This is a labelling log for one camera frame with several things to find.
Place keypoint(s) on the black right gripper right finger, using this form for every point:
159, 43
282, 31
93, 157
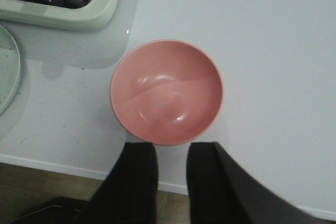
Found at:
220, 191

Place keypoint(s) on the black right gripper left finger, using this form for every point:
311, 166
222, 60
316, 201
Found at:
128, 194

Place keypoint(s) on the pink bowl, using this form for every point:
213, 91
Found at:
167, 92

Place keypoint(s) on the green breakfast maker base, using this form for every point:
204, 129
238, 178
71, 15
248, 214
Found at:
87, 15

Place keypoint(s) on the light green round plate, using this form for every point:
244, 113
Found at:
10, 68

